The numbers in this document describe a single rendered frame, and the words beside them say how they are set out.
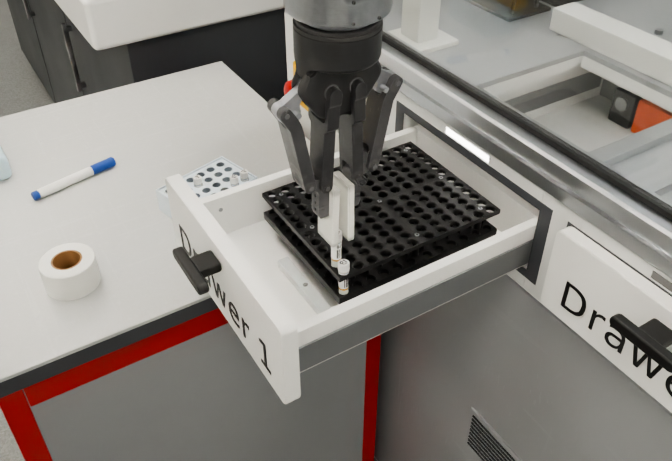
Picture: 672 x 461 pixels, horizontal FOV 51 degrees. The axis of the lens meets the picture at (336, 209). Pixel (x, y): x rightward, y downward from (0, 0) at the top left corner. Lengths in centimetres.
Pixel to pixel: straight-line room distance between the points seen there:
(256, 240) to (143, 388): 27
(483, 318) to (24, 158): 78
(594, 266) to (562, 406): 24
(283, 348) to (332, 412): 63
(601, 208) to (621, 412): 24
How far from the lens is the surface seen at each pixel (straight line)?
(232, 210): 88
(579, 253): 78
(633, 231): 75
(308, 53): 59
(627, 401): 86
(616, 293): 77
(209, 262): 75
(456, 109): 88
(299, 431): 128
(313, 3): 56
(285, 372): 69
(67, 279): 95
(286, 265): 83
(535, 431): 102
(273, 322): 66
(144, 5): 149
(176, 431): 111
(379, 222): 81
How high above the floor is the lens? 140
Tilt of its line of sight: 38 degrees down
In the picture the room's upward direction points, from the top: straight up
